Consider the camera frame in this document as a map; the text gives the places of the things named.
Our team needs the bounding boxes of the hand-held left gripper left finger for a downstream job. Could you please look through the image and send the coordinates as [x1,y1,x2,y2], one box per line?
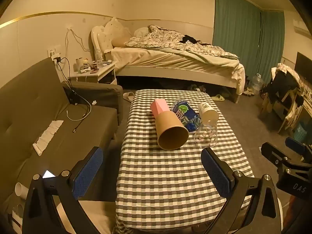
[22,147,104,234]

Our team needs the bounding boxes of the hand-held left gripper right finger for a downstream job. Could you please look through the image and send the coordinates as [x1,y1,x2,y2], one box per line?
[201,147,283,234]

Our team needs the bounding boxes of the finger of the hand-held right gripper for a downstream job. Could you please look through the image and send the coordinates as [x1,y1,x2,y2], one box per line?
[285,136,312,157]
[260,142,292,167]

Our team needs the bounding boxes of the clear glass cup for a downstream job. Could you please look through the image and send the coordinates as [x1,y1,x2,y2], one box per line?
[194,121,218,149]

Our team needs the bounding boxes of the white paper cup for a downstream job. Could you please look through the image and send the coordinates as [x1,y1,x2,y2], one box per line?
[198,103,219,124]

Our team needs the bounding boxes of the pink and brown paper cup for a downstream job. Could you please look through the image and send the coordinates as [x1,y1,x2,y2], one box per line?
[150,98,190,151]

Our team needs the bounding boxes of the small white cup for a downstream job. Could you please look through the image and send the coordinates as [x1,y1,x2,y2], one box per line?
[15,182,30,198]

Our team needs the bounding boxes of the blue basket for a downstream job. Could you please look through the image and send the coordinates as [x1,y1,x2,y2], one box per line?
[292,123,308,142]

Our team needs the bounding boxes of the wooden chair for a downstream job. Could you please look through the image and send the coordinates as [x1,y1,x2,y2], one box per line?
[260,63,306,133]

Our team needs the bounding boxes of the white folded cloth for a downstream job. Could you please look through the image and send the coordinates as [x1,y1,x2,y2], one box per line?
[32,120,64,155]

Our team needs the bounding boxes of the black jacket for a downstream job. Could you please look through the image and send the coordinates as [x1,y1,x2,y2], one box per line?
[264,71,304,106]

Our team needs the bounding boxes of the checkered tablecloth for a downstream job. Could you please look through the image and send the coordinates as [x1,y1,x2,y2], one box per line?
[114,89,255,234]

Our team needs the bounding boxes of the large water jug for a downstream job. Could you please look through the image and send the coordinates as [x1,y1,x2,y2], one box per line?
[251,73,264,94]

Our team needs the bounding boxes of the black television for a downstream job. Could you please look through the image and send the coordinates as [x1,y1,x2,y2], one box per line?
[294,52,312,79]

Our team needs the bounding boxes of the grey sofa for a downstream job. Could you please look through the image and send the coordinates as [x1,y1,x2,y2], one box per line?
[0,58,123,215]

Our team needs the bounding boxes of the white nightstand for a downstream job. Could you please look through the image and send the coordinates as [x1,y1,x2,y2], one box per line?
[69,62,117,86]

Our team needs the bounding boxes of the white air conditioner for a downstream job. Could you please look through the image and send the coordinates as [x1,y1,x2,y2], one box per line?
[292,19,310,36]

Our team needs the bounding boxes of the white bed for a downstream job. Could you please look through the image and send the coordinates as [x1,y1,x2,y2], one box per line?
[91,17,245,103]

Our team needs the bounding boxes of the green curtain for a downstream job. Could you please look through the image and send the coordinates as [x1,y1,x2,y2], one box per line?
[213,0,285,67]

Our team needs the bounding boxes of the black garment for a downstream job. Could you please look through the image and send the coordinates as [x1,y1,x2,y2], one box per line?
[182,35,203,44]

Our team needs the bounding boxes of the floral blanket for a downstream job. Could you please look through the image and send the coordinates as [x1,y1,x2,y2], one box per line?
[124,25,239,59]

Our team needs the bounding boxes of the white pillow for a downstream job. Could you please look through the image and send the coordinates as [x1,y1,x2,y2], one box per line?
[134,27,152,38]

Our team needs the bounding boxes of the white charging cable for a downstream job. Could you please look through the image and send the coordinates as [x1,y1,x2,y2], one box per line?
[66,97,92,121]

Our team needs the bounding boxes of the black charging cable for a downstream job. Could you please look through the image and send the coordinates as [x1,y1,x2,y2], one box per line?
[55,57,92,133]

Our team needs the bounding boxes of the wall socket with charger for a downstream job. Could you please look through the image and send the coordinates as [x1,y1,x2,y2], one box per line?
[47,45,62,64]

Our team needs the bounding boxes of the white wall cables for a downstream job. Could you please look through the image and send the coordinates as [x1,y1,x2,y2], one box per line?
[64,24,94,54]

